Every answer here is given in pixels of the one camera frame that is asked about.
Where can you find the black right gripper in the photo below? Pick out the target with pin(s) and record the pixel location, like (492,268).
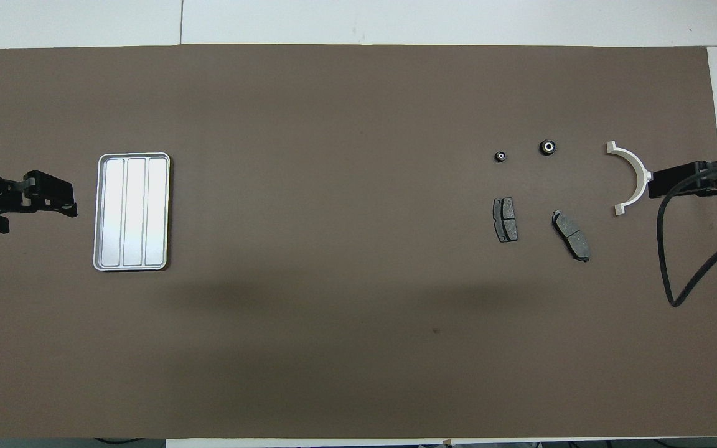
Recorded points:
(716,178)

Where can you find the small black wheel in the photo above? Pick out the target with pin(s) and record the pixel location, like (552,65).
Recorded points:
(548,147)

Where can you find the small black bearing gear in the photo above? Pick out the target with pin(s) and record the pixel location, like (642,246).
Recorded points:
(501,156)

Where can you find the silver metal tray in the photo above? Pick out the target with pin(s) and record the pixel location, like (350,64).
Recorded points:
(131,211)

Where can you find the long dark brake pad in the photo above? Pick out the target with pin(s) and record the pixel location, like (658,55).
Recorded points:
(571,235)

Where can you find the short dark brake pad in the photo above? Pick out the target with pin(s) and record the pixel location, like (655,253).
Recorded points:
(505,221)

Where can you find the brown table mat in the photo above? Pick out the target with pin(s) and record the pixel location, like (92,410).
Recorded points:
(358,311)

